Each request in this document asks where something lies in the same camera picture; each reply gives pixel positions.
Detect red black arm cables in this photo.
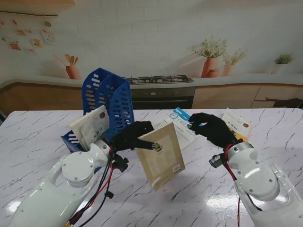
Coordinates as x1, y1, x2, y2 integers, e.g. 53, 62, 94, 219
222, 145, 242, 223
68, 146, 116, 227

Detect red black left arm cables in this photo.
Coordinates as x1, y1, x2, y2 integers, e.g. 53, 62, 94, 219
68, 146, 116, 227

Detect blue perforated plastic file holder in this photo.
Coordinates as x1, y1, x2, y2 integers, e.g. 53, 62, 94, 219
61, 67, 137, 154

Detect yellow cover book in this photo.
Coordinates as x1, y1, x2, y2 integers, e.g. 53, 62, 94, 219
221, 108, 253, 142

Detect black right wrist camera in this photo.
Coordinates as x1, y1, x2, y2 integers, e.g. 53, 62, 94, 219
208, 153, 225, 169

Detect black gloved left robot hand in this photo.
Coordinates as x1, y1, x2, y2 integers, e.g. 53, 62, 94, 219
111, 121, 156, 152

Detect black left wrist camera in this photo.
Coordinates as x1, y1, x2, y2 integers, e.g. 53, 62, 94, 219
113, 155, 130, 173

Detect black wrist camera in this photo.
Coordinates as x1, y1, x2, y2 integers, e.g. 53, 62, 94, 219
113, 155, 130, 173
208, 153, 225, 169

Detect tan cover book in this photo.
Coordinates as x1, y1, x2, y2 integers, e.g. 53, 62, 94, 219
136, 122, 187, 192

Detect blue and white novel book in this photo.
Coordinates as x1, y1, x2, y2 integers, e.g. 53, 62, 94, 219
69, 105, 110, 152

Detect white workbook with blue header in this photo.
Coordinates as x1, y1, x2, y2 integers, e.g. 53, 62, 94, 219
152, 106, 206, 151

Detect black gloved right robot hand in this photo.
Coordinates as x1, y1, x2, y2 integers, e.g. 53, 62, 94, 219
187, 113, 243, 148

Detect red black right arm cables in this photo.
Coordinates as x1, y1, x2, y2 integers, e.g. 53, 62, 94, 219
222, 145, 242, 223

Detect printed kitchen scene backdrop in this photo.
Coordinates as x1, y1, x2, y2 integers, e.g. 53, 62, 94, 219
0, 0, 303, 112

